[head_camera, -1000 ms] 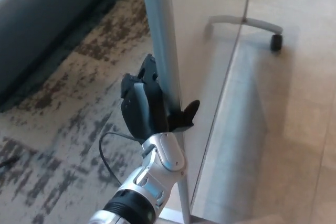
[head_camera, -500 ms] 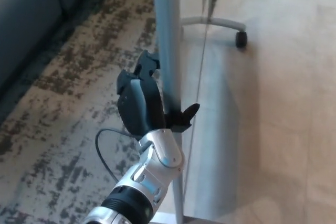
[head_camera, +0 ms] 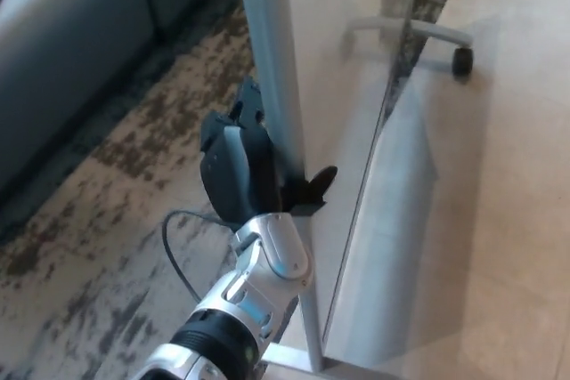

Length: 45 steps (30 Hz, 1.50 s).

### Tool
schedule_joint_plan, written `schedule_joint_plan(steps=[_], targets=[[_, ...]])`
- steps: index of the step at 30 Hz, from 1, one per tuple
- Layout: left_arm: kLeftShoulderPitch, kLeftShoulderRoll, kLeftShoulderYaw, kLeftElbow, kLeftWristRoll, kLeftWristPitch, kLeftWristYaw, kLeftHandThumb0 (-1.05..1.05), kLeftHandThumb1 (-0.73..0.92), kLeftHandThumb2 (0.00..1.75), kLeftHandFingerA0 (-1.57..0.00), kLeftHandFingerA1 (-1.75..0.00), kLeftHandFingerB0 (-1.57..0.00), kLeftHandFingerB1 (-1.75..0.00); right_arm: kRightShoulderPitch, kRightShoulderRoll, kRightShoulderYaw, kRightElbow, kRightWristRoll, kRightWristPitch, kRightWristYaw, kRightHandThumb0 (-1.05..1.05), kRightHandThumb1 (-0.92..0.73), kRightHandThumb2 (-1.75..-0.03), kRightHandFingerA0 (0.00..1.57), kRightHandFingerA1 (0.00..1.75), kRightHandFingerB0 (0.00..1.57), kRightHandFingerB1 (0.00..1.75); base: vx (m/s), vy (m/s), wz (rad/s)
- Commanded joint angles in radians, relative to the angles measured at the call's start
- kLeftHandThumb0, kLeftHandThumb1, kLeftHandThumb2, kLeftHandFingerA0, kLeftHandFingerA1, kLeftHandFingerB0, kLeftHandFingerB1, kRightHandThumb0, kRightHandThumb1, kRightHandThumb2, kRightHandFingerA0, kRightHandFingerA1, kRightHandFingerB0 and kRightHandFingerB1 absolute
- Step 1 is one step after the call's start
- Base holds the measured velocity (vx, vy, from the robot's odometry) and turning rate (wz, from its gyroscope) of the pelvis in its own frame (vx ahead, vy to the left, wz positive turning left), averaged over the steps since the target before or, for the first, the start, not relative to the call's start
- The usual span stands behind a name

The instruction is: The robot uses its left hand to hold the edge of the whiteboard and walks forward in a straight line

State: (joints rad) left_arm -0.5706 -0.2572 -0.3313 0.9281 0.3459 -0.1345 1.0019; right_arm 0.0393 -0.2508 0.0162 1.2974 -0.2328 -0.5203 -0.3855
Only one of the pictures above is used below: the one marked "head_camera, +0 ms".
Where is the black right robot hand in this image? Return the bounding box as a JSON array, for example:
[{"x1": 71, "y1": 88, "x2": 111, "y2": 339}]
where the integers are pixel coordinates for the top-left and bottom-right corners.
[{"x1": 199, "y1": 77, "x2": 338, "y2": 225}]

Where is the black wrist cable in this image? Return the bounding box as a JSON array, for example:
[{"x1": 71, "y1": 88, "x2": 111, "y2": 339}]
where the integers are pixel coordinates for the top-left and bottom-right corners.
[{"x1": 161, "y1": 209, "x2": 238, "y2": 304}]

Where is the grey patterned carpet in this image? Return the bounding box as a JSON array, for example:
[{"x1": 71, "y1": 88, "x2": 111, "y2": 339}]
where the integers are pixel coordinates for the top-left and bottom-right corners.
[{"x1": 0, "y1": 0, "x2": 468, "y2": 380}]

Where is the white mobile whiteboard with stand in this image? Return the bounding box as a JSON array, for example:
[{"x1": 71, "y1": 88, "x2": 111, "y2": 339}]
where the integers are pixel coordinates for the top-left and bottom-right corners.
[{"x1": 232, "y1": 0, "x2": 476, "y2": 375}]

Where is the black caster wheel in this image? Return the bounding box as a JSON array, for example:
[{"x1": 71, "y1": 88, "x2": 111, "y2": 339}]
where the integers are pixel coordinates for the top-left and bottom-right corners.
[{"x1": 451, "y1": 46, "x2": 475, "y2": 77}]

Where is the grey sofa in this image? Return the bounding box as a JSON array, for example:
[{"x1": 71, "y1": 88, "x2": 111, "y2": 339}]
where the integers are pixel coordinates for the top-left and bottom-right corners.
[{"x1": 0, "y1": 0, "x2": 244, "y2": 239}]

